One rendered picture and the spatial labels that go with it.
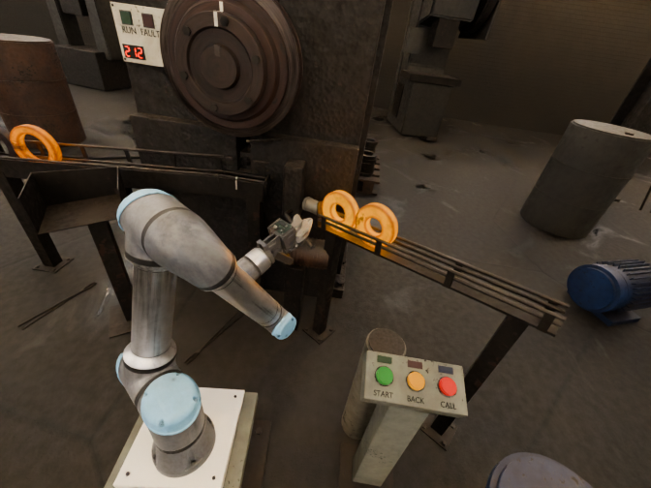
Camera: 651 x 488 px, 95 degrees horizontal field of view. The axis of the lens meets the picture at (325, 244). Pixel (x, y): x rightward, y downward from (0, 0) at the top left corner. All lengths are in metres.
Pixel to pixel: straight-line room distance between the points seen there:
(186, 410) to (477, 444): 1.12
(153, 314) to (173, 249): 0.23
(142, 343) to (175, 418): 0.18
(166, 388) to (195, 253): 0.37
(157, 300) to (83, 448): 0.82
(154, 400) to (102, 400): 0.74
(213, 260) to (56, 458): 1.06
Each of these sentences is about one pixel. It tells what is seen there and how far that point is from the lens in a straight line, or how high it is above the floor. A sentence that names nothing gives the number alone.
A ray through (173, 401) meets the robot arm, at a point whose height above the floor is 0.55.
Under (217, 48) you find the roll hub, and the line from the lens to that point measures 1.11.
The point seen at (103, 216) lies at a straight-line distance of 1.36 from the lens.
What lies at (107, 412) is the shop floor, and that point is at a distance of 1.52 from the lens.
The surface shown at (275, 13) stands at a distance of 1.15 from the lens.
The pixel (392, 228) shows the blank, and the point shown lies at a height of 0.75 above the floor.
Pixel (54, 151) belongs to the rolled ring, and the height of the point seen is 0.69.
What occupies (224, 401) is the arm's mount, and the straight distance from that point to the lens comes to 1.05.
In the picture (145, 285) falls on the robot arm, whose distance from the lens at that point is 0.73.
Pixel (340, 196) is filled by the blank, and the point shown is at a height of 0.78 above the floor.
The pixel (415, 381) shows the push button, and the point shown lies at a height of 0.61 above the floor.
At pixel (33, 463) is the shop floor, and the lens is 1.53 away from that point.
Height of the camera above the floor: 1.25
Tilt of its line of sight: 35 degrees down
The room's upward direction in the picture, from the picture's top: 8 degrees clockwise
